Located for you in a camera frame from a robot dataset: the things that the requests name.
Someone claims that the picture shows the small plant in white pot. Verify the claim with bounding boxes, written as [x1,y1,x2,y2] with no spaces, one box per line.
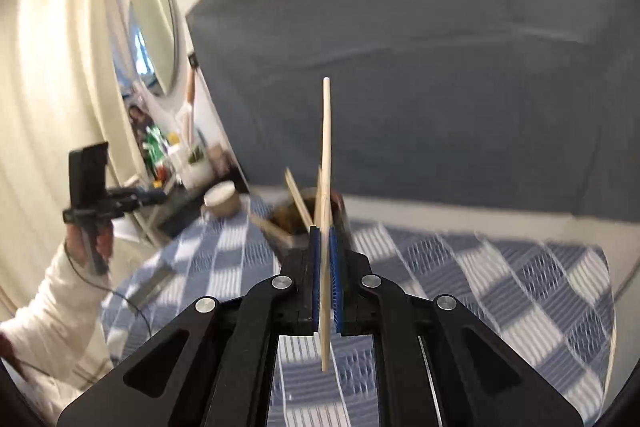
[180,144,213,190]

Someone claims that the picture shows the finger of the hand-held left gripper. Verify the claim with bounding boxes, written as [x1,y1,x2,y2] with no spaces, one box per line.
[130,188,168,210]

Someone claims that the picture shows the wooden hairbrush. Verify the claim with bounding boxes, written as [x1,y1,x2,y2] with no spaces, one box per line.
[177,54,201,148]

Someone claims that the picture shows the beige mug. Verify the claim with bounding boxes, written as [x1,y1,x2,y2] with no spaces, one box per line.
[201,181,242,219]

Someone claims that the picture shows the person's left forearm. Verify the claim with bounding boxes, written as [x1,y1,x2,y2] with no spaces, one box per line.
[0,247,118,413]

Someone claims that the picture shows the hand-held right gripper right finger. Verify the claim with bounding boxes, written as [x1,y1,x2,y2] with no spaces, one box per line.
[329,227,583,427]

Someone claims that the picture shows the black cylindrical utensil holder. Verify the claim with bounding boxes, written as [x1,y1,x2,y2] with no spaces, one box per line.
[265,191,353,268]

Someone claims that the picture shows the thin dark gripper cable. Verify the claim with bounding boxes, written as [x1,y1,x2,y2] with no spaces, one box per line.
[65,252,153,338]

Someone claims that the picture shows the pale wooden chopstick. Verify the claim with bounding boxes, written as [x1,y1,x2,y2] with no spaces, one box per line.
[284,167,314,229]
[314,166,324,228]
[318,78,335,373]

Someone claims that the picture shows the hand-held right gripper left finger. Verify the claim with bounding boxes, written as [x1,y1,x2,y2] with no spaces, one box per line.
[56,227,321,427]

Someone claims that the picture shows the oval wall mirror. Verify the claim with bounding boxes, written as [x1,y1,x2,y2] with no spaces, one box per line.
[127,0,180,98]

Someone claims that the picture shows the cream curtain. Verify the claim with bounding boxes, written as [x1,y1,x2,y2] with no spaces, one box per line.
[0,0,211,323]

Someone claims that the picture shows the green bottle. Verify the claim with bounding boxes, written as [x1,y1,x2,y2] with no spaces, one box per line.
[145,127,168,178]

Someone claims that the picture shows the grey backdrop cloth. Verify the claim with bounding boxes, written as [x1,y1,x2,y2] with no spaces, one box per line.
[185,0,640,220]

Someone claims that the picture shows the person's left hand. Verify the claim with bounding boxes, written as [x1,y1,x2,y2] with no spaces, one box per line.
[65,218,115,278]

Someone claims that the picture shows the blue patterned tablecloth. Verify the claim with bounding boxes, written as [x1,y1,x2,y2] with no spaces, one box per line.
[100,194,616,427]

